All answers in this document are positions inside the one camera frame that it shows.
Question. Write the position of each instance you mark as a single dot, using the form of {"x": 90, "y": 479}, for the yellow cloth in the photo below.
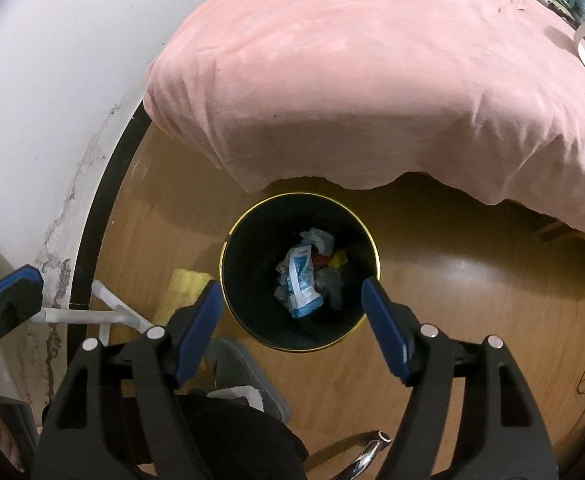
{"x": 182, "y": 285}

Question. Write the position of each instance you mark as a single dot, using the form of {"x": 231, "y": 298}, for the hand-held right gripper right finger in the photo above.
{"x": 385, "y": 325}

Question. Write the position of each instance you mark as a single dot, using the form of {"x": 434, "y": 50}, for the chrome chair leg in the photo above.
{"x": 362, "y": 457}

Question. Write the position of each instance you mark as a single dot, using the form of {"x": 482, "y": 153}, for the person's black trouser leg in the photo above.
{"x": 242, "y": 440}

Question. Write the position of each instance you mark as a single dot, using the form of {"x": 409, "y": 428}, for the yellow snack bag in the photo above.
{"x": 340, "y": 259}

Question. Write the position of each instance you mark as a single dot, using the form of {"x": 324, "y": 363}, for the white and blue carton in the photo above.
{"x": 300, "y": 280}

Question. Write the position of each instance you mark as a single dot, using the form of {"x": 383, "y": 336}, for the pink blanket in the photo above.
{"x": 372, "y": 85}

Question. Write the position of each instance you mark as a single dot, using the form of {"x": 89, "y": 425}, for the grey slipper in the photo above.
{"x": 237, "y": 365}

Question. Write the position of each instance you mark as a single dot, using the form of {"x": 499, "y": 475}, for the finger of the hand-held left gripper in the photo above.
{"x": 12, "y": 282}

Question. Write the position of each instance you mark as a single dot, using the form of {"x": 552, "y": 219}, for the white tubular frame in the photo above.
{"x": 117, "y": 310}

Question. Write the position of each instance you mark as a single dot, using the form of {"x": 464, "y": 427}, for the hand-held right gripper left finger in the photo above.
{"x": 200, "y": 330}

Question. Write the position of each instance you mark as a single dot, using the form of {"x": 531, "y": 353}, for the black bin with gold rim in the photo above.
{"x": 252, "y": 260}

